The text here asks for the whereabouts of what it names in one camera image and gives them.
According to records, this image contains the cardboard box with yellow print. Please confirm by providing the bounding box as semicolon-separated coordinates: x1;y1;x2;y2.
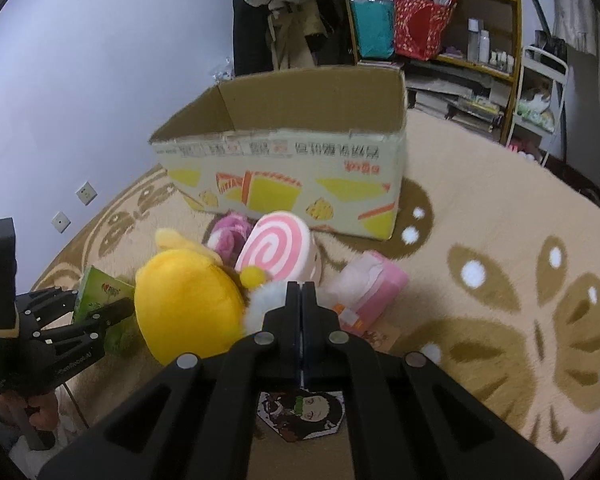
149;65;406;240

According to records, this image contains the beige hanging garment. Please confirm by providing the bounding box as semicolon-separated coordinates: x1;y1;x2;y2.
266;0;328;72

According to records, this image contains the left hand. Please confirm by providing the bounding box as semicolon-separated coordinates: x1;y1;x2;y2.
0;391;59;431

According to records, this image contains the wall socket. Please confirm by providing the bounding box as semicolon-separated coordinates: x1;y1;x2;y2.
76;182;97;206
50;211;71;234

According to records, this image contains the white bottle on shelf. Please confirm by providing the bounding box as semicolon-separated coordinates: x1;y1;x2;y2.
467;18;480;63

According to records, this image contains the small magenta plush toy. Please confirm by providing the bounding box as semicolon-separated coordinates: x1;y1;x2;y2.
206;212;252;266

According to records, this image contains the yellow plush toy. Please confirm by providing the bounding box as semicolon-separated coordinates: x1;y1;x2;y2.
134;228;271;365

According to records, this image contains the upper wall socket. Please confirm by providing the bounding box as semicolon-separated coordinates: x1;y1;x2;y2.
76;182;97;206

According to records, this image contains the pink packaged soft towel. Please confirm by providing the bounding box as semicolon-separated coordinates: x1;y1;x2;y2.
322;250;408;336

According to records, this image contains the white metal cart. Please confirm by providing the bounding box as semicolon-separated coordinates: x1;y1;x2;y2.
505;46;569;167

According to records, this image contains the stack of books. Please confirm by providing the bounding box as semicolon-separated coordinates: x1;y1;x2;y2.
404;62;510;136

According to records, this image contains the pink swirl roll pillow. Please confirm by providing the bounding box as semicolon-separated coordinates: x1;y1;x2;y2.
236;211;323;283

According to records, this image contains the hexagonal anime character pillow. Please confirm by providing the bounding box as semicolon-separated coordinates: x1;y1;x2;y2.
257;389;346;443

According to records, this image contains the wooden bookshelf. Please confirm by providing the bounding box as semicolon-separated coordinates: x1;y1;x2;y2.
346;0;522;143

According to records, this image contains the teal storage bag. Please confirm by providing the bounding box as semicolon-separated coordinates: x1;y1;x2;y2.
350;0;394;60

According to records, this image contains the black hanging coat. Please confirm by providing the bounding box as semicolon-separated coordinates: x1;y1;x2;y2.
233;0;273;76

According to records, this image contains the red gift bag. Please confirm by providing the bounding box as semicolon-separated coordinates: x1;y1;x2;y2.
393;0;457;61

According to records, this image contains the lower wall socket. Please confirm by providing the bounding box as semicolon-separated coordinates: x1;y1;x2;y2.
50;211;71;234

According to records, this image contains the green tissue pack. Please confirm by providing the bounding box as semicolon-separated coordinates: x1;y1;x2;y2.
72;266;134;323

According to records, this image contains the white fluffy plush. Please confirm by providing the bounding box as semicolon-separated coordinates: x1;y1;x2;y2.
242;281;288;335

